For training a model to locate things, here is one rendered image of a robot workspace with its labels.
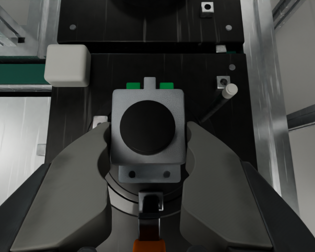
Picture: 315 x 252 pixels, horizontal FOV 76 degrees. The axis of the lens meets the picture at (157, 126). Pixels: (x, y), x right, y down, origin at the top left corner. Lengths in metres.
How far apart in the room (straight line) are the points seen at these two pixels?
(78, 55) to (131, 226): 0.20
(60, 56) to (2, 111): 0.14
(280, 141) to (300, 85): 0.19
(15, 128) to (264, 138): 0.33
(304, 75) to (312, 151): 0.14
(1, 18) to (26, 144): 0.16
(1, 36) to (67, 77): 0.10
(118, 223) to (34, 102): 0.21
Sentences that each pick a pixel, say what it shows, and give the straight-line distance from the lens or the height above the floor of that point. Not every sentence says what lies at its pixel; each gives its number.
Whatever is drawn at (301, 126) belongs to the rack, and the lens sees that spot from 0.32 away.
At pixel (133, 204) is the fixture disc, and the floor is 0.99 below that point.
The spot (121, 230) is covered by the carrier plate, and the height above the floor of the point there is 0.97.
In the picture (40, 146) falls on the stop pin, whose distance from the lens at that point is 0.27.
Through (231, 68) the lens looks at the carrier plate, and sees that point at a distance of 0.27.
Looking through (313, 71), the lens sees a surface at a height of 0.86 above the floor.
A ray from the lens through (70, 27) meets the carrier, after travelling 0.31.
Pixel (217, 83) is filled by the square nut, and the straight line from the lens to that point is 0.25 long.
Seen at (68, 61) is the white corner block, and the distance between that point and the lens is 0.26.
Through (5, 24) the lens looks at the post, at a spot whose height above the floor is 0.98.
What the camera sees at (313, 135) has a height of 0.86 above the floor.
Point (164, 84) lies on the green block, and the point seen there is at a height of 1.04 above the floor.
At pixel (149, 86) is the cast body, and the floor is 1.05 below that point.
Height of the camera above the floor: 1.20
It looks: 79 degrees down
